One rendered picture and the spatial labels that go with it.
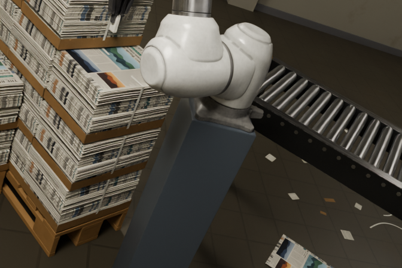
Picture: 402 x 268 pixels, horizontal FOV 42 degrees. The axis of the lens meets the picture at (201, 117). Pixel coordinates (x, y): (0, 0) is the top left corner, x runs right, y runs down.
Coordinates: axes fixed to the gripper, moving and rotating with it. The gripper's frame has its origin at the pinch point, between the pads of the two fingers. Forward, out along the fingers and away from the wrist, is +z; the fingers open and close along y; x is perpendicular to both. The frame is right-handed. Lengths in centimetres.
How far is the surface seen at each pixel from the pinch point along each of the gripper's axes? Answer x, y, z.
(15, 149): -17, 18, 68
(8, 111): -19, 24, 49
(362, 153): 82, -73, 18
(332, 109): 55, -90, 17
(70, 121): 12.1, 18.6, 32.7
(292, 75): 28, -94, 16
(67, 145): 13.3, 17.8, 43.0
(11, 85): -18.2, 25.3, 35.6
